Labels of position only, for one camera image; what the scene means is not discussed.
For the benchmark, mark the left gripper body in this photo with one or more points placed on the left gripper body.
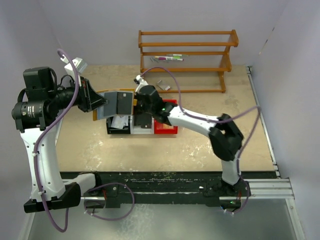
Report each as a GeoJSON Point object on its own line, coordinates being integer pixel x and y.
{"type": "Point", "coordinates": [83, 103]}

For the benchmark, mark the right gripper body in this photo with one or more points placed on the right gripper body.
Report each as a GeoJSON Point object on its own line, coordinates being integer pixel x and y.
{"type": "Point", "coordinates": [140, 107]}

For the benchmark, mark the orange leather card holder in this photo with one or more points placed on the orange leather card holder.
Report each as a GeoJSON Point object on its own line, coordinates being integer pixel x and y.
{"type": "Point", "coordinates": [110, 109]}

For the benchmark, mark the black card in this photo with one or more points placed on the black card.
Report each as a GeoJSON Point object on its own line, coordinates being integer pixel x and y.
{"type": "Point", "coordinates": [124, 104]}

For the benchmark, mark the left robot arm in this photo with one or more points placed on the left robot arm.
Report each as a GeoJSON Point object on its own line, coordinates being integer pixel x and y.
{"type": "Point", "coordinates": [36, 114]}

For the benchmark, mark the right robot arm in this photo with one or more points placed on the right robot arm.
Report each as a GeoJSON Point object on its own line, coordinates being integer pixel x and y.
{"type": "Point", "coordinates": [224, 135]}

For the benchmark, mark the black cards in bin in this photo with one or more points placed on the black cards in bin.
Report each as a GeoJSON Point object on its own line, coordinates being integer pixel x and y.
{"type": "Point", "coordinates": [143, 120]}

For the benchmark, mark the white cards in bin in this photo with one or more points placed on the white cards in bin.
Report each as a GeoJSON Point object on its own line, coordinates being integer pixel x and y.
{"type": "Point", "coordinates": [119, 122]}

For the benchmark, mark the white plastic bin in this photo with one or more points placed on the white plastic bin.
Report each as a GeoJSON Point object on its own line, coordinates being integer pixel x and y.
{"type": "Point", "coordinates": [135, 130]}

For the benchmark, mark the red plastic bin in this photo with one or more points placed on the red plastic bin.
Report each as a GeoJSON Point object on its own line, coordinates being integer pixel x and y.
{"type": "Point", "coordinates": [164, 129]}

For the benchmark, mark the black plastic bin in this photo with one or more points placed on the black plastic bin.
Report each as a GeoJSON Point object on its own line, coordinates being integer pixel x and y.
{"type": "Point", "coordinates": [113, 131]}

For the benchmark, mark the markers on shelf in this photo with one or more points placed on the markers on shelf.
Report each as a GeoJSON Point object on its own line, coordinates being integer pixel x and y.
{"type": "Point", "coordinates": [168, 58]}

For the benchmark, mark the wooden shelf rack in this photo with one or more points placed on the wooden shelf rack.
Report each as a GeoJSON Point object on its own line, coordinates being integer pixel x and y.
{"type": "Point", "coordinates": [207, 52]}

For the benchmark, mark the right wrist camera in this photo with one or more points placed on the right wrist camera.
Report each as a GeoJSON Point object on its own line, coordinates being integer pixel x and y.
{"type": "Point", "coordinates": [139, 80]}

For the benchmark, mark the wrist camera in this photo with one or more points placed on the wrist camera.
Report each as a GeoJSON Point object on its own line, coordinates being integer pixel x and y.
{"type": "Point", "coordinates": [79, 64]}
{"type": "Point", "coordinates": [139, 80]}

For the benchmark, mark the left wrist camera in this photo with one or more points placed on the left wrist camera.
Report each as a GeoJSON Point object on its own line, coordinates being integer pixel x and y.
{"type": "Point", "coordinates": [79, 64]}

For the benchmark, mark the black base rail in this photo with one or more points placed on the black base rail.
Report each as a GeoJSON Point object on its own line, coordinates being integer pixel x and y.
{"type": "Point", "coordinates": [168, 188]}

